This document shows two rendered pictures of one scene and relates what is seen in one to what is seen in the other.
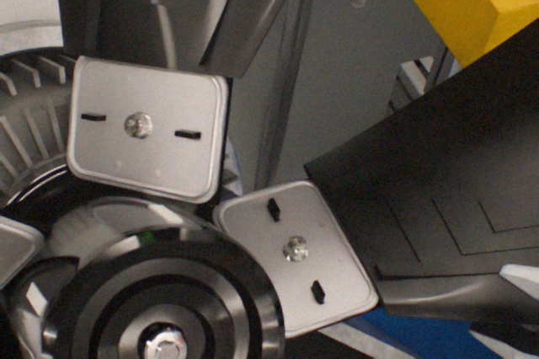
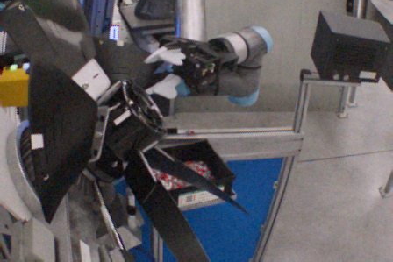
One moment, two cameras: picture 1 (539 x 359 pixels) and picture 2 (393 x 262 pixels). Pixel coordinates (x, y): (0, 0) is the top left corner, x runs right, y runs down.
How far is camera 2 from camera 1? 73 cm
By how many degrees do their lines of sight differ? 53
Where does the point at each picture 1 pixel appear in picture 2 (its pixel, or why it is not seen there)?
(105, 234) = (117, 92)
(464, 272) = (135, 75)
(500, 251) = (132, 69)
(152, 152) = (91, 88)
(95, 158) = not seen: hidden behind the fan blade
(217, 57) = (89, 54)
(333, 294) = not seen: hidden behind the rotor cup
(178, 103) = (88, 73)
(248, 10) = (88, 41)
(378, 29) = not seen: outside the picture
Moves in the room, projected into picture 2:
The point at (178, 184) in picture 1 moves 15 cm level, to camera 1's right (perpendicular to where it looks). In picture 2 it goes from (102, 88) to (143, 53)
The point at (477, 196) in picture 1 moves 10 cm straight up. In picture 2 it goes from (117, 67) to (120, 24)
